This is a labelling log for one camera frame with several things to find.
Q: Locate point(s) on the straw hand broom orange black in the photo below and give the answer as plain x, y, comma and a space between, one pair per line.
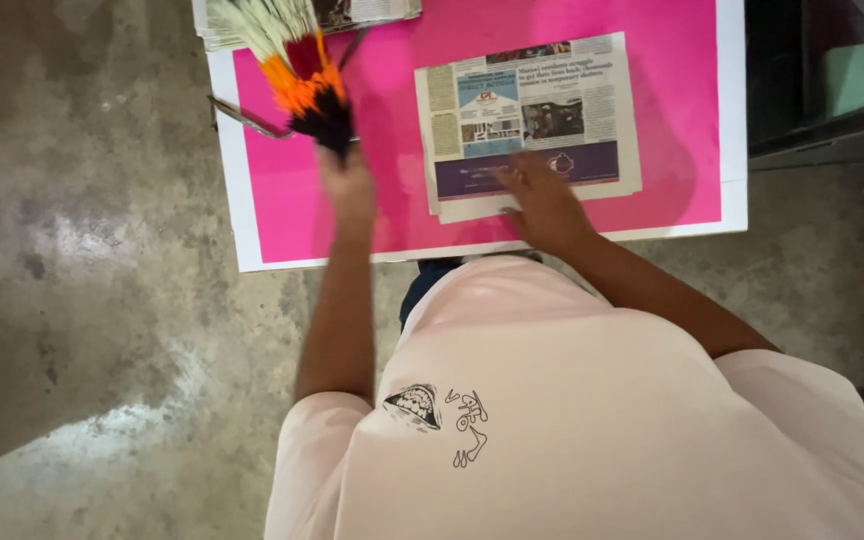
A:
297, 64

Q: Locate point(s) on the newspaper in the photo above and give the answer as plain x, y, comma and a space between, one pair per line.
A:
526, 124

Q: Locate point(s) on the metal dustpan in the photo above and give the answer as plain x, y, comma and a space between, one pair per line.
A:
252, 120

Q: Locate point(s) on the person's left hand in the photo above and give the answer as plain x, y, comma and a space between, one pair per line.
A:
347, 184

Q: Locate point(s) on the pink paper sheet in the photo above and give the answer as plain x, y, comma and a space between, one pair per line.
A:
477, 142

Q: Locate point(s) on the person's right fingers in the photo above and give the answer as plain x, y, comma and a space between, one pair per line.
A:
518, 184

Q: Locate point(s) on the person's right hand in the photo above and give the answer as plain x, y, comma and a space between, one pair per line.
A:
544, 199

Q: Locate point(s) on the dark cabinet with green item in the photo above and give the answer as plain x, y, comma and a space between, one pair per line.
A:
829, 75

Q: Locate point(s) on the person's pink t-shirt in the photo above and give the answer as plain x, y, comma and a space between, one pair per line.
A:
589, 420

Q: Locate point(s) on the person's dark trousers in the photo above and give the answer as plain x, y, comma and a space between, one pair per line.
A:
424, 285

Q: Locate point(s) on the person's left fingers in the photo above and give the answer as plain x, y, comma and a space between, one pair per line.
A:
331, 161

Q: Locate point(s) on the stack of newspapers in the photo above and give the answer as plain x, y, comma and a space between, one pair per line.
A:
312, 19

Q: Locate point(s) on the white table board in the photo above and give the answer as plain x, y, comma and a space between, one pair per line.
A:
477, 135

